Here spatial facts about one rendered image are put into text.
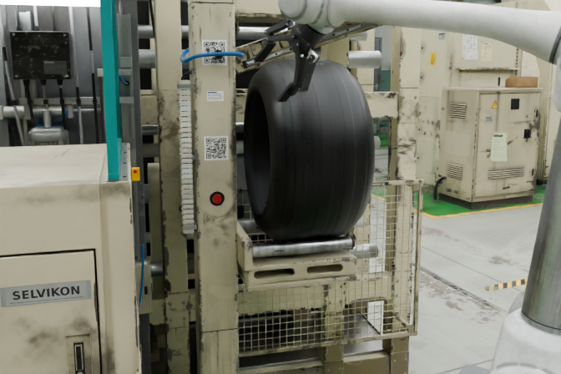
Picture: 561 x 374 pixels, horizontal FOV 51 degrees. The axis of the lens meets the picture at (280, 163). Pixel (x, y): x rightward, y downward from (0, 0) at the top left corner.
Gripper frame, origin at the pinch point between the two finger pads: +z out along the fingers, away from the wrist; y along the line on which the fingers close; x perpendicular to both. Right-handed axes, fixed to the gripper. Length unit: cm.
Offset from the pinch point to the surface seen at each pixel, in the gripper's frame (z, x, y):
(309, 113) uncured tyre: 8.3, 16.7, 6.4
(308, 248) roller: 42, 25, 34
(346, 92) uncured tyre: 2.4, 29.8, 3.5
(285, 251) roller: 45, 18, 32
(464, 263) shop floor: 165, 290, 42
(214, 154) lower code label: 38.1, 3.6, -1.5
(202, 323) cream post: 76, 0, 38
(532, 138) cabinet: 157, 520, -48
